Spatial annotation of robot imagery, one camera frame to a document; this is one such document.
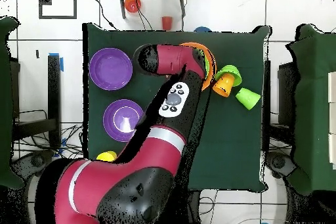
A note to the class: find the orange cup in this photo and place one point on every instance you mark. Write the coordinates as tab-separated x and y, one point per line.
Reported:
223	84

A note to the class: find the large green bowl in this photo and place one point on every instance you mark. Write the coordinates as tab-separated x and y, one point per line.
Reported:
206	63

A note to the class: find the large orange bowl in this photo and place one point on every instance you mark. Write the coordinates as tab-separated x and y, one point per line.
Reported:
211	61

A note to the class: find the small green bowl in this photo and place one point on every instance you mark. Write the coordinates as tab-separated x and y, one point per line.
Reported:
231	71

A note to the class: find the purple bowl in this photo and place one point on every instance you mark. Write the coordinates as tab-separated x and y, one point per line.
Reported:
110	58
109	120

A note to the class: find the green cup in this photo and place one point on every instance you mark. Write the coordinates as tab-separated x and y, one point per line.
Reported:
248	98

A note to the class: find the red cup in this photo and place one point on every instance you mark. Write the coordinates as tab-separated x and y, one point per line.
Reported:
167	23

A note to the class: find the blue bowl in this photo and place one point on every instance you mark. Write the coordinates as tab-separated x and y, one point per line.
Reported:
202	29

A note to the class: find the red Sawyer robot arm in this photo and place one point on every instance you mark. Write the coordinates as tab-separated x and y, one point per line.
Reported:
118	182

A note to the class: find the dark green tablecloth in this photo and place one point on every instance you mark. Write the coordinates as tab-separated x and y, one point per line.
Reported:
231	142

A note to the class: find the yellow cup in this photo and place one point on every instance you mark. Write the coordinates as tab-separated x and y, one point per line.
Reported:
106	155

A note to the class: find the small orange bowl on floor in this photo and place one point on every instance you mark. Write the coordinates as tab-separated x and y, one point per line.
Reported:
132	3

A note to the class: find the grey black machine base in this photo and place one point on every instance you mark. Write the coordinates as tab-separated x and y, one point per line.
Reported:
31	162
278	161

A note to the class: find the neighbouring green table cloth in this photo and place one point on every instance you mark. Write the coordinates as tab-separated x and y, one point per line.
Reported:
5	103
312	103

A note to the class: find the white boxes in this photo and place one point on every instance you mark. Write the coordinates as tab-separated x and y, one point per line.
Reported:
332	119

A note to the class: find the black post stand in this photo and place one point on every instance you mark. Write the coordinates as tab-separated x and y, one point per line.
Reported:
54	90

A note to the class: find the grey camera stand legs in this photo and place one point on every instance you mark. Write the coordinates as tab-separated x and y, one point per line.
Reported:
122	3

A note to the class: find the black square frame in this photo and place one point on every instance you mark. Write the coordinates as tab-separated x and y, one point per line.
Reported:
74	3

